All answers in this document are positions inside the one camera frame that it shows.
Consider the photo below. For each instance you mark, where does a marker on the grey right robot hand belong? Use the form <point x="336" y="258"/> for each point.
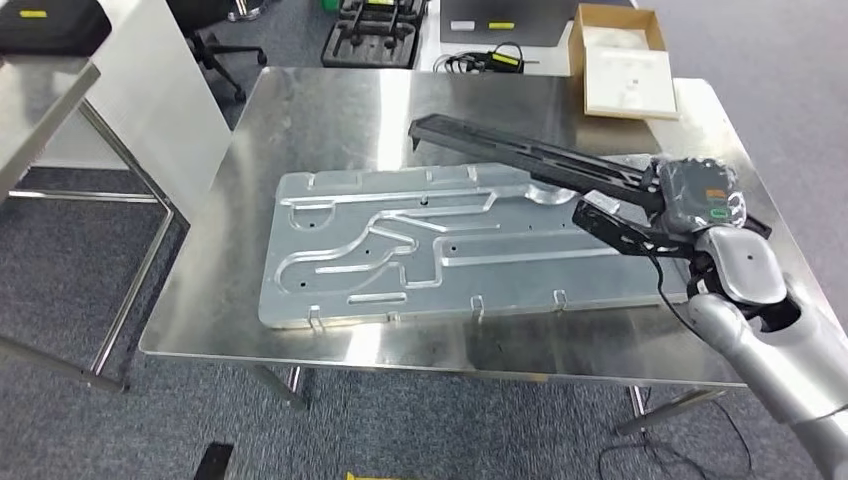
<point x="699" y="192"/>

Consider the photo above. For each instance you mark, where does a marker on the long black plastic part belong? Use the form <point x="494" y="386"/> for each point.
<point x="517" y="152"/>

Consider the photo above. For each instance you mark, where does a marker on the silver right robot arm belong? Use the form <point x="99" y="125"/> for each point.
<point x="762" y="324"/>

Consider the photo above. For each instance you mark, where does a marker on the stainless steel workbench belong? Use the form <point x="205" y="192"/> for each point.
<point x="318" y="119"/>

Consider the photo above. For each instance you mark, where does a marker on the open cardboard box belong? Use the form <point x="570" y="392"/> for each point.
<point x="626" y="79"/>

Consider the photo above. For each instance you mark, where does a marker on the black tool with yellow label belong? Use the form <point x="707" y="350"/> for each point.
<point x="490" y="61"/>

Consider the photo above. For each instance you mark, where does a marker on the dark grey mat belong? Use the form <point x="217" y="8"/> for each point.
<point x="510" y="23"/>

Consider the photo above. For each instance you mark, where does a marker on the stamped grey metal panel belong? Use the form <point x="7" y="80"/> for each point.
<point x="397" y="265"/>

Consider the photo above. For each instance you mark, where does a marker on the white table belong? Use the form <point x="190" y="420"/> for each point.
<point x="427" y="40"/>

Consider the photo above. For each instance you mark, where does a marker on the black foam tray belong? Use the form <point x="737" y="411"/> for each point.
<point x="371" y="43"/>

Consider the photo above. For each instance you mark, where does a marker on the yellow floor tape square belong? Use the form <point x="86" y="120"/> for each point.
<point x="371" y="476"/>

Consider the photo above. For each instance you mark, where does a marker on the black office chair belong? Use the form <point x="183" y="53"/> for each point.
<point x="218" y="50"/>

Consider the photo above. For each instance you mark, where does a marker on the small black flat plate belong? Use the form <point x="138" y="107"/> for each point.
<point x="213" y="462"/>

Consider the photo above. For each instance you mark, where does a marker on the stainless steel table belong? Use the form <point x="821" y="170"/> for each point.
<point x="40" y="93"/>

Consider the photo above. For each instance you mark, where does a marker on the black padded case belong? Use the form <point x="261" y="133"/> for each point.
<point x="53" y="26"/>

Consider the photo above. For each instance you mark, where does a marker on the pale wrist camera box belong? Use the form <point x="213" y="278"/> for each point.
<point x="601" y="202"/>

